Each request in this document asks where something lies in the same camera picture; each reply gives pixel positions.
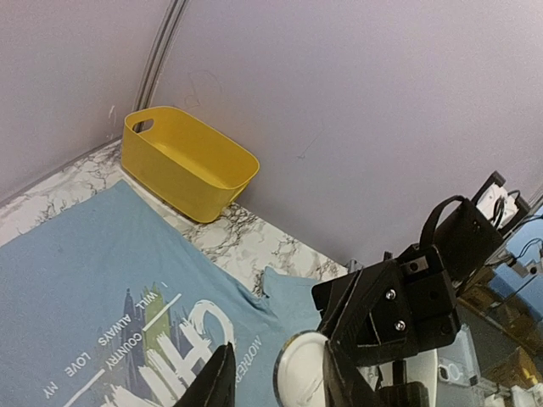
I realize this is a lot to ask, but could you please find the yellow plastic basket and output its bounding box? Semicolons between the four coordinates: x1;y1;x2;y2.
121;106;260;224

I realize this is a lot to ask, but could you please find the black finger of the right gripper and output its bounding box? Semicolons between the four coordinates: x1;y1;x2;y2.
311;260;418;366

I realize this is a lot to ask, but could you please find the right aluminium wall post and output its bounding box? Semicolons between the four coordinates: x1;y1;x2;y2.
133;0;189;111

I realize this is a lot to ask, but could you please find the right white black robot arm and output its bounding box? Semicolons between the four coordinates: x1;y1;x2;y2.
311;195;503;366

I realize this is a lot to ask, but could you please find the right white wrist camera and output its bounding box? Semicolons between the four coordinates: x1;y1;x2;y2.
472;170;530;237

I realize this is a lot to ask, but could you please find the white round brooch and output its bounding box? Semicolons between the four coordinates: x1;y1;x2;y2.
273;331;438;406

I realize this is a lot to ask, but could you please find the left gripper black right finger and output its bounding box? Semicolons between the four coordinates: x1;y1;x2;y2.
322;340;382;407

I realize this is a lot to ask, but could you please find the light blue printed t-shirt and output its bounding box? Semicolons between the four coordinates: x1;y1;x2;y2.
1;181;321;406

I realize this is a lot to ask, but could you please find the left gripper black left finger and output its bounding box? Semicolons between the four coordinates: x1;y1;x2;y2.
174;343;236;407

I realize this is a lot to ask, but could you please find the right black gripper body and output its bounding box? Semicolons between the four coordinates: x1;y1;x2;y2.
397;243;461;352

